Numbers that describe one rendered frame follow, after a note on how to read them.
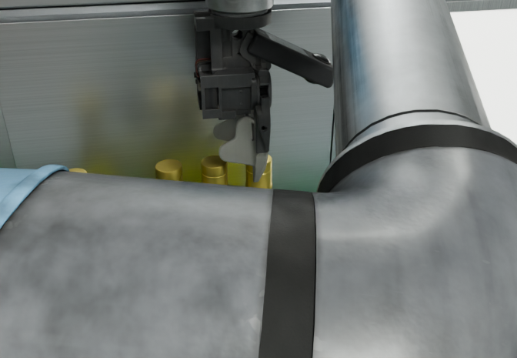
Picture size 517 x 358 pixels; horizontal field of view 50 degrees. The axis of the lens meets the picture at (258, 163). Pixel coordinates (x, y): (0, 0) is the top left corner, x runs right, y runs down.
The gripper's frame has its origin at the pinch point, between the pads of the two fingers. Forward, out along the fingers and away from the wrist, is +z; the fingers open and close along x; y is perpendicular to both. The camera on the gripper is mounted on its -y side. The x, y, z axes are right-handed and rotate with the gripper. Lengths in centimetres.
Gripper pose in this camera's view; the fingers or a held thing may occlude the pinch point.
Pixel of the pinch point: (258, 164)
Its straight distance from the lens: 71.7
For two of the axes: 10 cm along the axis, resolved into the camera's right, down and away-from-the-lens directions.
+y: -9.8, 0.9, -1.6
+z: 0.0, 8.7, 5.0
